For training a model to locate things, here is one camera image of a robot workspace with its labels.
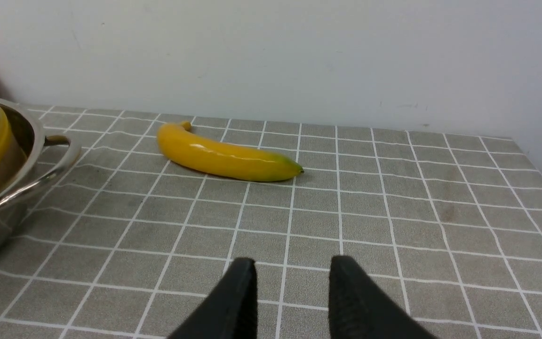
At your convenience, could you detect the grey checked tablecloth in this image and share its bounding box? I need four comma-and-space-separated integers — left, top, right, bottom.
0, 106, 542, 339

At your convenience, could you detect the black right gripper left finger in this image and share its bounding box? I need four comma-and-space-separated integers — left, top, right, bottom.
168, 258, 258, 339

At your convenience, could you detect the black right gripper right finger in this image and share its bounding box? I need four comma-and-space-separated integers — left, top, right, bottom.
328, 255, 435, 339

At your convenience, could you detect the stainless steel pot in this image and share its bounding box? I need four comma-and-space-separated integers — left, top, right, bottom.
0, 99, 81, 248

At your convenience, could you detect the yellow banana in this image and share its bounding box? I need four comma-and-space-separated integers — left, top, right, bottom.
157, 121, 304, 182

